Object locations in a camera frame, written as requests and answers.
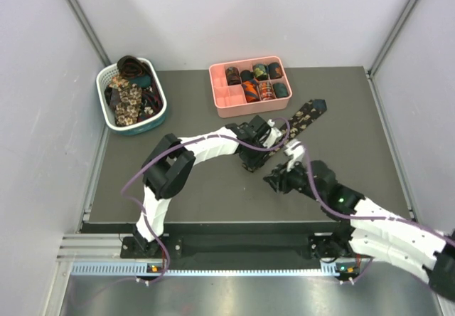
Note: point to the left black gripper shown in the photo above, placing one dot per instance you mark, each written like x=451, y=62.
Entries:
x=253, y=164

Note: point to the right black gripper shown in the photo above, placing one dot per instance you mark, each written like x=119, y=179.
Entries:
x=280, y=176

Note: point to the black gold floral tie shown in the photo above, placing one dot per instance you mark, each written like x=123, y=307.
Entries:
x=305, y=116

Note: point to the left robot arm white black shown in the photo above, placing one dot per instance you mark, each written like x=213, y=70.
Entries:
x=166, y=170

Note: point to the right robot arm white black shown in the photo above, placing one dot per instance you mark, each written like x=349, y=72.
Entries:
x=371, y=230

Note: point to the rolled orange navy striped tie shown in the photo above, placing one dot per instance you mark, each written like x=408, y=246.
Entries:
x=251, y=91

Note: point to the rolled red multicolour tie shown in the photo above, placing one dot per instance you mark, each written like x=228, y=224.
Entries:
x=266, y=91

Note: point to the pink divided organizer box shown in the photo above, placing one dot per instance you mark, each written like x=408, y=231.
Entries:
x=230, y=99

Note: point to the rolled dark teal tie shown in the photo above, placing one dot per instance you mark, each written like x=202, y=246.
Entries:
x=280, y=90

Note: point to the rolled black tie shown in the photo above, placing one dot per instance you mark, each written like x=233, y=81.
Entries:
x=247, y=76

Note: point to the rolled maroon patterned tie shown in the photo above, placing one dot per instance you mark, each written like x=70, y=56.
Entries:
x=232, y=76

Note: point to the rolled green yellow tie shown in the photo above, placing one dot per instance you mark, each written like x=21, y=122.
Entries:
x=260, y=72

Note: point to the rolled dark green tie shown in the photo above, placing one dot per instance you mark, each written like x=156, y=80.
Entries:
x=275, y=71

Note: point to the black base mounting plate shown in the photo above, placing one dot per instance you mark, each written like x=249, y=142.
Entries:
x=306, y=240

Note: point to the brown patterned tie in basket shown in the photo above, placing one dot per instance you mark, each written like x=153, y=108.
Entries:
x=130, y=67

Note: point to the teal white laundry basket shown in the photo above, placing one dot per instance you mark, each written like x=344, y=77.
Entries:
x=153, y=101

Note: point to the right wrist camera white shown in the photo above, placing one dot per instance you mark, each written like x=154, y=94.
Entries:
x=295, y=152

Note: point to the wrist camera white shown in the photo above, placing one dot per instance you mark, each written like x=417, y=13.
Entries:
x=273, y=136
x=295, y=152

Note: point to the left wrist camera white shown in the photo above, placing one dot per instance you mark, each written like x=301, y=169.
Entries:
x=273, y=136

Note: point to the aluminium frame rail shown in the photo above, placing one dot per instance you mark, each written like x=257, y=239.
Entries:
x=259, y=264

